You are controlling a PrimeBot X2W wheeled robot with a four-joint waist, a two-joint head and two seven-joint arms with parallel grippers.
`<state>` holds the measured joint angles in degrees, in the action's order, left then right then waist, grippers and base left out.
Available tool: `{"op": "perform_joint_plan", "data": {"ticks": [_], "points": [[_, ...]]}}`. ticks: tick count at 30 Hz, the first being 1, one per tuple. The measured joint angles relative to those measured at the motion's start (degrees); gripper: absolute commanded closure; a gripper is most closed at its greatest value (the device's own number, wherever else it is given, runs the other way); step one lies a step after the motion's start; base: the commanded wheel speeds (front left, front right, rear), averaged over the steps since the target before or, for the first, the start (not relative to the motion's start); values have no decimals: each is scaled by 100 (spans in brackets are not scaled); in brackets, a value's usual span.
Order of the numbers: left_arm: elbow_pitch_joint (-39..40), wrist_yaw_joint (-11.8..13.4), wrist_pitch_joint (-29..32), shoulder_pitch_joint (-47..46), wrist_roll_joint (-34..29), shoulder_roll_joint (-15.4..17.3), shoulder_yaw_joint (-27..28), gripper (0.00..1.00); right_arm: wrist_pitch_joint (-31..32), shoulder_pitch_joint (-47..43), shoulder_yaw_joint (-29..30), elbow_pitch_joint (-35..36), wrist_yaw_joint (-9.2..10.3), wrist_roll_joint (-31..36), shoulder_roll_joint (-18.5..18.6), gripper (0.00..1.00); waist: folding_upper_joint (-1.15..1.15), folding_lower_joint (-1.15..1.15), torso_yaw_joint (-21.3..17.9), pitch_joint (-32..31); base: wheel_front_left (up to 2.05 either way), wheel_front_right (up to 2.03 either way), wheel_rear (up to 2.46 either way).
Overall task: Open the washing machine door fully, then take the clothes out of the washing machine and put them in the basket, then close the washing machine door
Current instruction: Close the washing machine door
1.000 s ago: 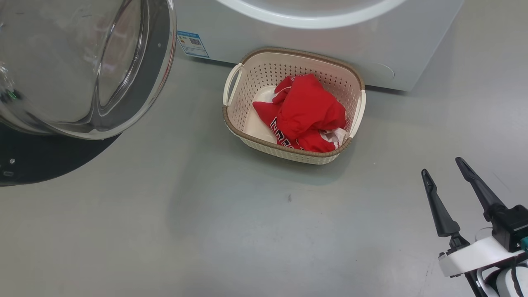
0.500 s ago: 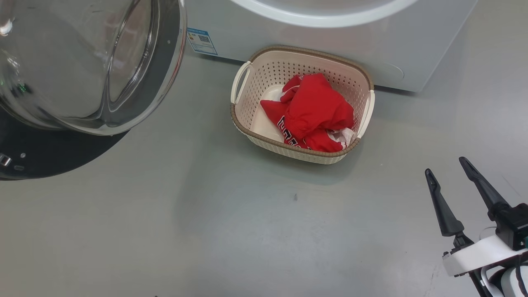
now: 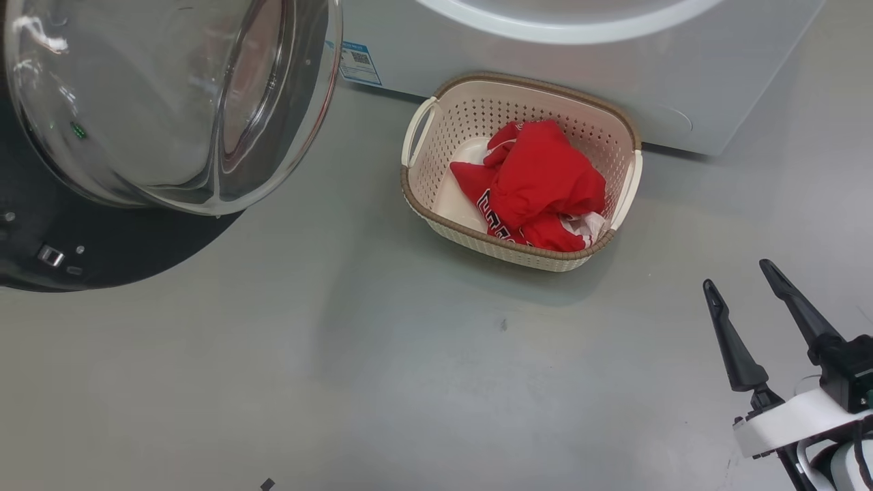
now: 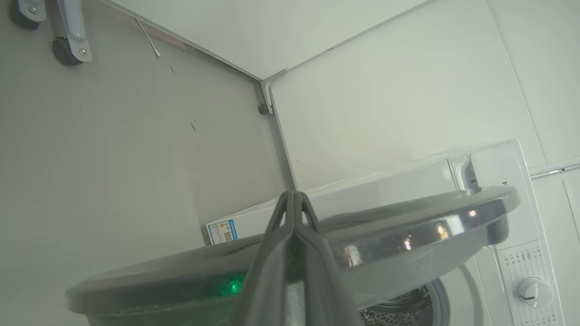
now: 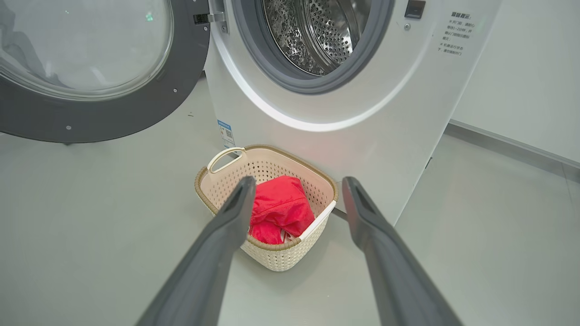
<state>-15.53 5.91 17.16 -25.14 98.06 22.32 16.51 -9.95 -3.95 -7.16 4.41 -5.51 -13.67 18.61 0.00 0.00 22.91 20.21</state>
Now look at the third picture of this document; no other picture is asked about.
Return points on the black glass washing machine door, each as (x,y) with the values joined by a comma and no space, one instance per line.
(136,102)

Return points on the blue white energy label sticker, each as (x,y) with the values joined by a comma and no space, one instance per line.
(360,63)

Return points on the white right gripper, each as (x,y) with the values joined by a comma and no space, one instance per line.
(791,419)

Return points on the white washing machine body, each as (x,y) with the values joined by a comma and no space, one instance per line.
(511,54)

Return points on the cream perforated laundry basket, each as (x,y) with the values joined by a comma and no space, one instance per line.
(443,123)

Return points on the plain red garment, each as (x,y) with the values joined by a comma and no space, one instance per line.
(545,170)

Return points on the red white sports jersey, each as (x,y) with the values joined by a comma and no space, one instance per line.
(487,204)

